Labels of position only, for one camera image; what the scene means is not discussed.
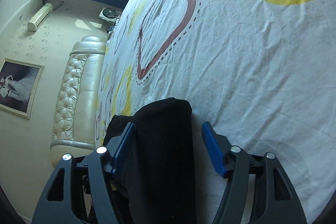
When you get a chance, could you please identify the black pants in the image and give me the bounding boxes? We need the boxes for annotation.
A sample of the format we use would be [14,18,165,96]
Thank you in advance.
[103,98,197,223]

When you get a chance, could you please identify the cream tufted leather headboard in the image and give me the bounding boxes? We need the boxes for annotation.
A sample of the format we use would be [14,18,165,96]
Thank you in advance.
[50,36,106,167]

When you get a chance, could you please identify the patterned white yellow bedsheet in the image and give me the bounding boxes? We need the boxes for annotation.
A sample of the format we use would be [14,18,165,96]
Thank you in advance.
[95,0,335,223]

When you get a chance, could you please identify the small white desk fan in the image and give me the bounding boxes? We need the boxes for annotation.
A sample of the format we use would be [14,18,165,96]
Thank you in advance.
[98,8,121,23]

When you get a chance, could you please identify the white air conditioner unit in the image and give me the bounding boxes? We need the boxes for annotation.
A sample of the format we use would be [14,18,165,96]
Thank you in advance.
[27,3,53,32]

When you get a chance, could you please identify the framed wall picture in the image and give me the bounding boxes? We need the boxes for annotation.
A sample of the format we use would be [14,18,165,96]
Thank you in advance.
[1,58,45,119]

